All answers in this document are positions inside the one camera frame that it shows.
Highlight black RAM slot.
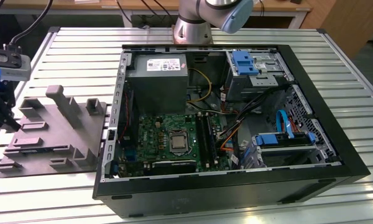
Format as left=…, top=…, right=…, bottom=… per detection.
left=194, top=112, right=208, bottom=164

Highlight silver CPU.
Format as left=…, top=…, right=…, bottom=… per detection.
left=169, top=135, right=189, bottom=150

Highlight blue disk carrier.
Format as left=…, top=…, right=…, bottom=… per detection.
left=232, top=50, right=256, bottom=76

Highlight metal drive cage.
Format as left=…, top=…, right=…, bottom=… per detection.
left=225, top=50, right=294, bottom=101

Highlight red cable with white label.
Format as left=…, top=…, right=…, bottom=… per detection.
left=218, top=86, right=240, bottom=115

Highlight wooden cabinet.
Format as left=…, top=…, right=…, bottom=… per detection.
left=300, top=0, right=373, bottom=59

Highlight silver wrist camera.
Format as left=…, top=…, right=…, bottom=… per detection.
left=0, top=53, right=32, bottom=82

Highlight wooden desk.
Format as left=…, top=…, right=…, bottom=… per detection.
left=0, top=0, right=313, bottom=28

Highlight CPU socket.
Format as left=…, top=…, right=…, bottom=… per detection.
left=168, top=129, right=192, bottom=156

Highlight black case fan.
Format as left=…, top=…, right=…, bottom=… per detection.
left=124, top=90, right=136, bottom=140

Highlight metal disk bay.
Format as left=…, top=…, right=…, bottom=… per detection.
left=252, top=135, right=342, bottom=168

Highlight black PC case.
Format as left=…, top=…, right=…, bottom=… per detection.
left=92, top=43, right=372, bottom=219

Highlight blue flat data cable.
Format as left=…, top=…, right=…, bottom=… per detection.
left=276, top=109, right=296, bottom=140

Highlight red black twisted wire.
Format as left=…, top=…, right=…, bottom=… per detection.
left=120, top=90, right=134, bottom=142

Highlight orange wires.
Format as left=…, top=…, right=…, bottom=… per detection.
left=220, top=137, right=237, bottom=152

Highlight black cable bundle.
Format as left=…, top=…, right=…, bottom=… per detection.
left=218, top=84, right=292, bottom=140

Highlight hard disk in blue carrier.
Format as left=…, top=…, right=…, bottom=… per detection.
left=254, top=132, right=317, bottom=147

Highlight black graphics card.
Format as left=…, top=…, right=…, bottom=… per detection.
left=150, top=160, right=197, bottom=175

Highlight green motherboard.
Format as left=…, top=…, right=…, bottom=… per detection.
left=117, top=113, right=233, bottom=177

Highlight yellow wire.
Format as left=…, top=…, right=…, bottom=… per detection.
left=188, top=67, right=213, bottom=102

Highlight grey parts rack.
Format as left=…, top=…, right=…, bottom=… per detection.
left=0, top=85, right=112, bottom=179

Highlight grey power supply unit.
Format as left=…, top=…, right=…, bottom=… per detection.
left=125, top=53, right=189, bottom=115

